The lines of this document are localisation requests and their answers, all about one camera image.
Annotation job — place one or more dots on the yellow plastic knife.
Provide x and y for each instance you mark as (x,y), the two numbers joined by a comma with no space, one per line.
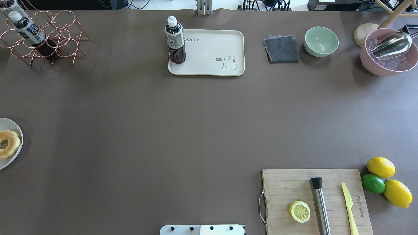
(349,205)

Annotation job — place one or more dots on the glazed ring donut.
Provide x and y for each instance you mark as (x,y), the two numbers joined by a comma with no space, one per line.
(13,140)

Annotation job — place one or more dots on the upper whole lemon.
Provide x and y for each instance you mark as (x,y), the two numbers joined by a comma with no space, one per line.
(381,167)

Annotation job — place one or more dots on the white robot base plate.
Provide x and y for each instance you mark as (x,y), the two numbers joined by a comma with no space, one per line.
(203,229)

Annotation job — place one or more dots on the mint green bowl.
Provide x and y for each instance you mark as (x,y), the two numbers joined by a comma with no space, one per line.
(320,41)

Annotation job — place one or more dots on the steel ice scoop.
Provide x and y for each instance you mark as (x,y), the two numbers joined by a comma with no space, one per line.
(394,45)

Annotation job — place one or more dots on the whole lemon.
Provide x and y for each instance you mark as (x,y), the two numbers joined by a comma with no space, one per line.
(397,193)
(381,167)

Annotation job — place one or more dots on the grey folded cloth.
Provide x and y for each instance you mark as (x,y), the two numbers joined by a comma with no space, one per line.
(281,48)

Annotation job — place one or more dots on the cream rabbit tray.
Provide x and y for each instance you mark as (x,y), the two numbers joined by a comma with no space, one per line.
(211,52)

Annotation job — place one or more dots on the copper wire bottle rack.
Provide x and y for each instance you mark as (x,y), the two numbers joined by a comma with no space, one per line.
(60,26)

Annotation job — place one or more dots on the dark bottle in rack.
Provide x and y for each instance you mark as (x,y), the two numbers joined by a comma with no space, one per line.
(36,37)

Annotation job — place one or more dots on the wooden cutting board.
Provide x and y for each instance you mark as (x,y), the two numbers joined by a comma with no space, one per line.
(284,186)

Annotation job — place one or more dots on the wooden mug tree stand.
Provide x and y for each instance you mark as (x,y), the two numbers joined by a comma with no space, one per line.
(400,11)

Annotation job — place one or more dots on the pink ice bowl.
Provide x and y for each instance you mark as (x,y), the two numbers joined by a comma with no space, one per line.
(373,67)

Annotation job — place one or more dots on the half lemon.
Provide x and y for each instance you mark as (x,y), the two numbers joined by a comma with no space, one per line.
(299,211)

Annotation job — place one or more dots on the white plate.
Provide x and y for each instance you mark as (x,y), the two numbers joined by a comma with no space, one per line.
(8,124)

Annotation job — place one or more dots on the dark drink bottle on tray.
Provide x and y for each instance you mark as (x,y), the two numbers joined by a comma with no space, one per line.
(175,40)

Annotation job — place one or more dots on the round wooden coaster base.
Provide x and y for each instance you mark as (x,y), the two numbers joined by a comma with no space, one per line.
(362,31)

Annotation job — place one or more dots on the lower whole lemon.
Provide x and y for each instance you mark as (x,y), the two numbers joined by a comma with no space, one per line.
(397,193)

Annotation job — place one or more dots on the steel muddler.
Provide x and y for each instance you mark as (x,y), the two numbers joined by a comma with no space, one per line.
(324,223)

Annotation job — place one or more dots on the green lime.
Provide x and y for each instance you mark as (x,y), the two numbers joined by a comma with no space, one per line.
(373,183)

